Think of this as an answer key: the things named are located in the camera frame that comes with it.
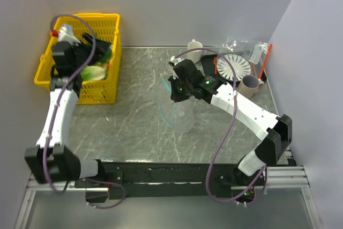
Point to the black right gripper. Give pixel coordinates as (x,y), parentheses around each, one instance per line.
(175,95)

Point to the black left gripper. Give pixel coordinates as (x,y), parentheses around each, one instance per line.
(101,47)

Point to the green toy bell pepper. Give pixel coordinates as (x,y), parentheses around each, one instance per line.
(105,58)

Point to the clear bag with blue zipper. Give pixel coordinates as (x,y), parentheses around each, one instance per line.
(179,116)

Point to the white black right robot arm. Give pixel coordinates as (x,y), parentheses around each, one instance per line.
(273,131)

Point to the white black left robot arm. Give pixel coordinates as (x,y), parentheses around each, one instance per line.
(50,160)

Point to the clear bag with red zipper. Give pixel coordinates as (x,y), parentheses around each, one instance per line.
(253,51)

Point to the yellow plastic basket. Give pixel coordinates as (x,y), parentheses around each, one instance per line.
(106,26)

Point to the white ceramic mug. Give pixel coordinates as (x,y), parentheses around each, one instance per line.
(196,51)

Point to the black rectangular tray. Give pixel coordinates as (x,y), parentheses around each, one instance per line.
(208,67)

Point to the green toy lettuce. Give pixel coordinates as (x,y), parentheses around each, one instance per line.
(93,73)

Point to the orange plastic fork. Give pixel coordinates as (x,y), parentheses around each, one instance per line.
(215,65)

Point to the white blue striped plate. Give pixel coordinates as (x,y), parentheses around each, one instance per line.
(241,66)

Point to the beige mug purple inside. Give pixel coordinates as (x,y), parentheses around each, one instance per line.
(249,85)

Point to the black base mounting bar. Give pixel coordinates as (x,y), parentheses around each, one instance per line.
(141,179)

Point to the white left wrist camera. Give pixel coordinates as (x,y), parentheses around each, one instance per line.
(65,33)

